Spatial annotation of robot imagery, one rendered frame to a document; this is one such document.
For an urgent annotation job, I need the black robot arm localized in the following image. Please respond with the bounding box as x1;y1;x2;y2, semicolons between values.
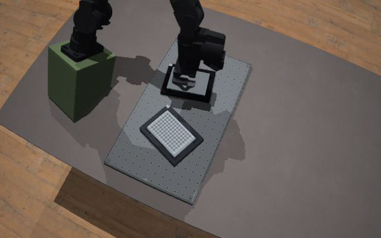
61;0;226;71

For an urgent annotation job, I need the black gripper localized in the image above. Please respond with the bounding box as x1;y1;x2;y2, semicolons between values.
172;51;198;91

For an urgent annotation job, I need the white multi-well plate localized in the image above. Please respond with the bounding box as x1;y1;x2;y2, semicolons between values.
147;110;196;157

